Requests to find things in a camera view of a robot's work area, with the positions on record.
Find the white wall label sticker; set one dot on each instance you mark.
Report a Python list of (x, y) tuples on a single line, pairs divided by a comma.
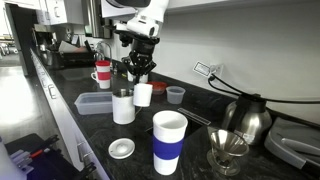
[(201, 69)]

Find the white upper cabinet doors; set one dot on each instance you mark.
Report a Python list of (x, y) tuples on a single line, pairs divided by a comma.
[(56, 11)]

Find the clear plastic food container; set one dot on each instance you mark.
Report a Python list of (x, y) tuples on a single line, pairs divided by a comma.
[(93, 103)]

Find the black dish tray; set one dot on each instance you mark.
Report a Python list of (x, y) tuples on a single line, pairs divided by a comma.
[(78, 56)]

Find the white base cabinet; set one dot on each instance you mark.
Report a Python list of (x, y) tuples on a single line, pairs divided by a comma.
[(66, 126)]

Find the steel sink faucet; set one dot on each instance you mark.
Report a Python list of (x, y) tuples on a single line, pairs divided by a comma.
[(106, 45)]

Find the stainless steel sink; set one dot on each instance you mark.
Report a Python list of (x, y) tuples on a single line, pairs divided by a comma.
[(75, 74)]

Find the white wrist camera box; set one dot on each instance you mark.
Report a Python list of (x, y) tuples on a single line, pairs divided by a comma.
[(141, 26)]

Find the white cup red lid band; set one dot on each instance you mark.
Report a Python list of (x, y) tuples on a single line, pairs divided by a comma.
[(103, 75)]

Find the white cup blue band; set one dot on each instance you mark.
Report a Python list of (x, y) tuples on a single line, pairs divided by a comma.
[(168, 146)]

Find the white wall cabinet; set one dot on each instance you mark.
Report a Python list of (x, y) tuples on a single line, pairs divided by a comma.
[(240, 3)]

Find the white wall power outlet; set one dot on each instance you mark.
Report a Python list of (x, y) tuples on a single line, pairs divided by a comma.
[(217, 69)]

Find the white round cup lid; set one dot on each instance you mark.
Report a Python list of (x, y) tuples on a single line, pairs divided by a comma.
[(121, 148)]

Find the small clear plastic cup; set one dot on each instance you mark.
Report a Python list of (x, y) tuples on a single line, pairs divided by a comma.
[(175, 95)]

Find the stainless steel carafe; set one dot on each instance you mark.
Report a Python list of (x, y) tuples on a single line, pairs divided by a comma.
[(248, 120)]

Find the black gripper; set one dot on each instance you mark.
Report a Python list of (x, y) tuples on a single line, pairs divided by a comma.
[(141, 45)]

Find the plain white mug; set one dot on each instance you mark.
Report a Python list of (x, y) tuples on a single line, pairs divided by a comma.
[(142, 95), (144, 79)]

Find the white steel-lined tumbler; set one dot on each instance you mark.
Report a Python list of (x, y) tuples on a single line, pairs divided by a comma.
[(122, 110)]

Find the black equipment cart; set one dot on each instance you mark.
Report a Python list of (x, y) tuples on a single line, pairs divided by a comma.
[(43, 163)]

